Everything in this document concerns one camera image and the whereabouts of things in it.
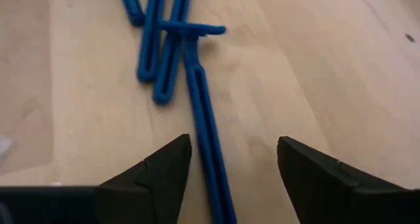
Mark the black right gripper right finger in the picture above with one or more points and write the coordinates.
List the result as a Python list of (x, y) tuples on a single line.
[(328, 191)]

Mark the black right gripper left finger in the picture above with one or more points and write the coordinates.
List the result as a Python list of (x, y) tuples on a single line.
[(157, 184)]

